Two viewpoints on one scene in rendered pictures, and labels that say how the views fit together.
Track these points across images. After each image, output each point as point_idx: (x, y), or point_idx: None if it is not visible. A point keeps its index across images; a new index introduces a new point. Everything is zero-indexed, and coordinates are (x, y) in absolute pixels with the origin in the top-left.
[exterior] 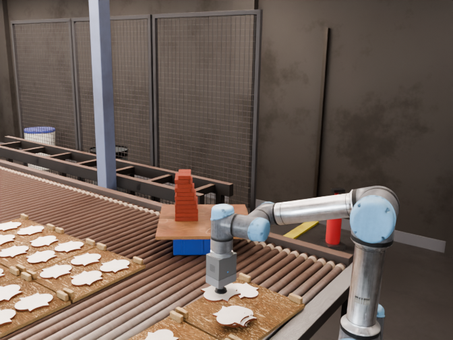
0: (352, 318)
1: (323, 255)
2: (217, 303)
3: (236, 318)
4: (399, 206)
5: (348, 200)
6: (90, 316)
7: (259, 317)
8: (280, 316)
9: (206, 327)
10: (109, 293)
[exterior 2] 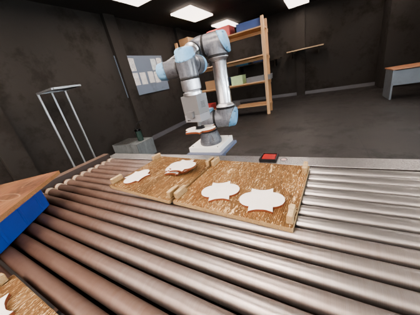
0: (229, 99)
1: (92, 164)
2: (154, 183)
3: (187, 162)
4: None
5: (194, 46)
6: (164, 288)
7: None
8: (175, 159)
9: (192, 177)
10: (84, 300)
